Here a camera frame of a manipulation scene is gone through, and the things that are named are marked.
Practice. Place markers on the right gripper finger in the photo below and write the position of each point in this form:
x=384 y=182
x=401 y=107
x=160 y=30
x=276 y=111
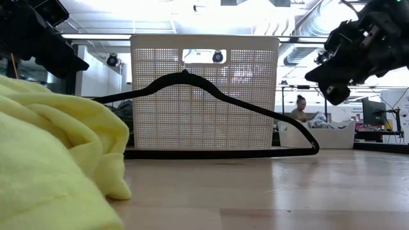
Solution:
x=332 y=73

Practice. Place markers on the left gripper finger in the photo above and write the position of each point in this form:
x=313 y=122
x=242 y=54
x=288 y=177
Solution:
x=60 y=57

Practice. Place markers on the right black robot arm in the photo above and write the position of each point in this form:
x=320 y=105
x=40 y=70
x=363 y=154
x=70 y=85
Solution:
x=402 y=32

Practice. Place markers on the black ceiling track light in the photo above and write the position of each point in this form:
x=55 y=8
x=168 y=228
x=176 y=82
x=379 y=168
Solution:
x=320 y=58

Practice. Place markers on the light grey cloth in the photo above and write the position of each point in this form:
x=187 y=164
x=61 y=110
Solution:
x=321 y=123

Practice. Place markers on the black round ceiling spotlight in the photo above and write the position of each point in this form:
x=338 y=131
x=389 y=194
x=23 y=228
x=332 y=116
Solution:
x=217 y=57
x=112 y=60

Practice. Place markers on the person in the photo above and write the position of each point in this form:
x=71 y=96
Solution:
x=298 y=113

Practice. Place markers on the black computer monitor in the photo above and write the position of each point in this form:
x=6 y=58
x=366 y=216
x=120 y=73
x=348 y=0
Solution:
x=374 y=111

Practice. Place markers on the small white plastic bin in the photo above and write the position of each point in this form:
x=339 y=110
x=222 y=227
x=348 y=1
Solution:
x=335 y=137

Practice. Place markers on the black monitor stand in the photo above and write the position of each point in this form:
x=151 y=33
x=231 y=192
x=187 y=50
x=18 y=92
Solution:
x=397 y=124

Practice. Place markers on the yellow cloth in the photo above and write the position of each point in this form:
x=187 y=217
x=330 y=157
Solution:
x=48 y=143

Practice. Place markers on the black clothes hanger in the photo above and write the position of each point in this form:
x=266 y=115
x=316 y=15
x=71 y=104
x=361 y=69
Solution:
x=166 y=81

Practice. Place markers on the white perforated laundry basket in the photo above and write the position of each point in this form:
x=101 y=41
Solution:
x=159 y=121

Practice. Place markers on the dark glass door frame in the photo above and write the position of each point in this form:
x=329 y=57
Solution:
x=68 y=84

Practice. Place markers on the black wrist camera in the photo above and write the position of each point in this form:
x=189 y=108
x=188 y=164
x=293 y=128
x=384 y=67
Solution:
x=52 y=11

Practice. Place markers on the ribbed ceiling air duct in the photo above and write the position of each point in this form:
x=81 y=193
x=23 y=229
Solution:
x=297 y=56

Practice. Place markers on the black metal table frame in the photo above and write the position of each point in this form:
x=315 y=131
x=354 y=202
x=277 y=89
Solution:
x=383 y=147

